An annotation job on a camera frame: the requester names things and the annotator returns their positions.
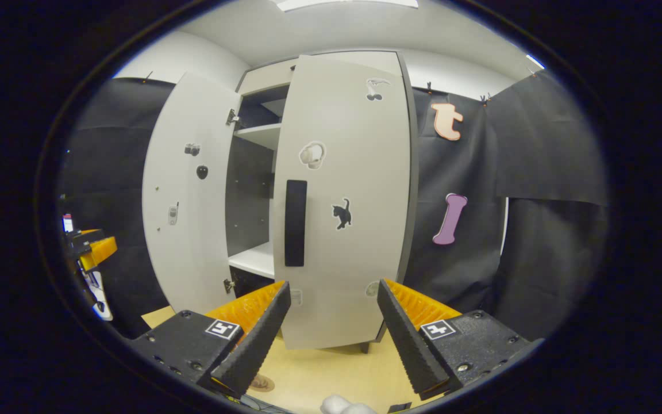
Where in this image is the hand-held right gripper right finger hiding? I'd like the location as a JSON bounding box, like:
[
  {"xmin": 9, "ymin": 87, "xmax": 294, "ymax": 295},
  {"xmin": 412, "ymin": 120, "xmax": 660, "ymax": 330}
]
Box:
[{"xmin": 376, "ymin": 278, "xmax": 530, "ymax": 401}]

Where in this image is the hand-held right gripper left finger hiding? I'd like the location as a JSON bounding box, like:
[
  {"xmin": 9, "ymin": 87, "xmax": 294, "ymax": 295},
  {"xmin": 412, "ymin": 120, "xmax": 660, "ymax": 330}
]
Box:
[{"xmin": 130, "ymin": 280, "xmax": 292, "ymax": 398}]

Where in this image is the white cabinet door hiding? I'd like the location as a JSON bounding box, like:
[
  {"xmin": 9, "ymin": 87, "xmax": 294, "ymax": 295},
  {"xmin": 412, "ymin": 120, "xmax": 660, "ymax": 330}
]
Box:
[
  {"xmin": 272, "ymin": 51, "xmax": 419, "ymax": 350},
  {"xmin": 142, "ymin": 72, "xmax": 243, "ymax": 316}
]

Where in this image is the white and grey cabinet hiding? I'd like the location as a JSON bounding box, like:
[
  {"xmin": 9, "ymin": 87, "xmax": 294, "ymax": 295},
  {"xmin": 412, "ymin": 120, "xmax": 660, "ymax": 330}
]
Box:
[{"xmin": 225, "ymin": 49, "xmax": 421, "ymax": 354}]

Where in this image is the white cabinet drawer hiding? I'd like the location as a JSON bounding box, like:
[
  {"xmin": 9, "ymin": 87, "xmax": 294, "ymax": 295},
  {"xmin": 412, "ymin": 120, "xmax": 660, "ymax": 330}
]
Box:
[{"xmin": 238, "ymin": 57, "xmax": 297, "ymax": 95}]

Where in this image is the white flat object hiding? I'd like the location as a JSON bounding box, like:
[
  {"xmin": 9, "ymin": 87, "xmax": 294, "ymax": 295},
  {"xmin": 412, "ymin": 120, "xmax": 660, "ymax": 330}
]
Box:
[{"xmin": 86, "ymin": 270, "xmax": 114, "ymax": 321}]

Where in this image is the white lumpy object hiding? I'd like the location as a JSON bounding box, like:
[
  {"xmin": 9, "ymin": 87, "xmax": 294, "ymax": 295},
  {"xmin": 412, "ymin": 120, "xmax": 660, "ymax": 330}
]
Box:
[{"xmin": 320, "ymin": 394, "xmax": 378, "ymax": 414}]

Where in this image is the black backdrop cloth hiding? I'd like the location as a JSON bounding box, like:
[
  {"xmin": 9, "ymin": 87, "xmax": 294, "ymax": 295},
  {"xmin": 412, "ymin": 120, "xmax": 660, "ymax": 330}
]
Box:
[{"xmin": 58, "ymin": 69, "xmax": 610, "ymax": 341}]

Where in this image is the large rectangular ceiling light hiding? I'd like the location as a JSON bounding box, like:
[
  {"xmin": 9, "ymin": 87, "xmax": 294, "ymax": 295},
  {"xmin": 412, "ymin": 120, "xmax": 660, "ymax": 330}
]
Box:
[{"xmin": 276, "ymin": 0, "xmax": 419, "ymax": 12}]

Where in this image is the thin black cable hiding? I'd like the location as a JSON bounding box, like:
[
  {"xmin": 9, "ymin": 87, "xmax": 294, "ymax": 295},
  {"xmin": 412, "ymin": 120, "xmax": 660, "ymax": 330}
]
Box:
[{"xmin": 239, "ymin": 394, "xmax": 274, "ymax": 412}]

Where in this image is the black door handle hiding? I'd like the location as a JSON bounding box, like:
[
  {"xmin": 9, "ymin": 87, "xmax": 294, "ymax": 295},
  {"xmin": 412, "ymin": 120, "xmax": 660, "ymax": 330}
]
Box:
[{"xmin": 284, "ymin": 180, "xmax": 307, "ymax": 267}]

